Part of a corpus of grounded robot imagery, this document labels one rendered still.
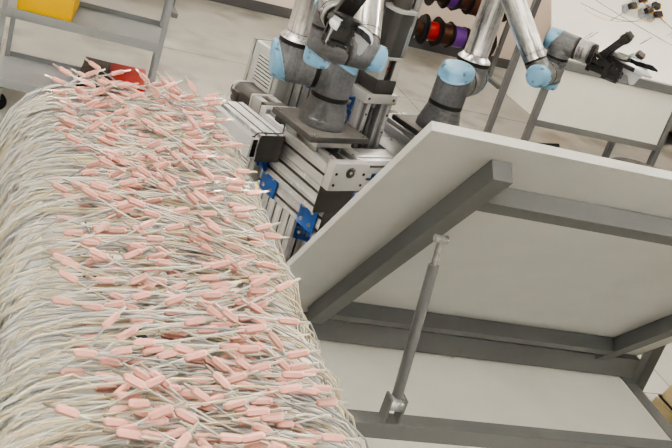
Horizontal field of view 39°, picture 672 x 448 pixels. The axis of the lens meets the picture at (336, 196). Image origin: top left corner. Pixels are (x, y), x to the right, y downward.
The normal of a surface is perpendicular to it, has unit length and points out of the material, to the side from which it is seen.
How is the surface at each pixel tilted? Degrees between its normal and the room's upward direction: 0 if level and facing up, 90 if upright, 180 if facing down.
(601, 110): 90
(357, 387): 0
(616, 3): 50
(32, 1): 90
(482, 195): 131
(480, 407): 0
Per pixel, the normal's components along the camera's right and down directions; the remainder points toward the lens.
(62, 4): 0.12, 0.42
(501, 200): 0.37, -0.37
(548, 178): -0.02, 0.91
